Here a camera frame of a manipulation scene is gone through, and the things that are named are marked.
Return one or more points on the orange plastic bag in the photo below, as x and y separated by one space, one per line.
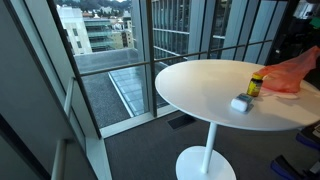
286 76

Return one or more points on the amber bottle yellow cap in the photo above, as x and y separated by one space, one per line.
255 85

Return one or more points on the white round table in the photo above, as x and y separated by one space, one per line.
204 89

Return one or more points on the white and blue box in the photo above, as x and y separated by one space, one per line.
242 102

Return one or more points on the blue black equipment base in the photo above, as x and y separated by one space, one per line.
301 162

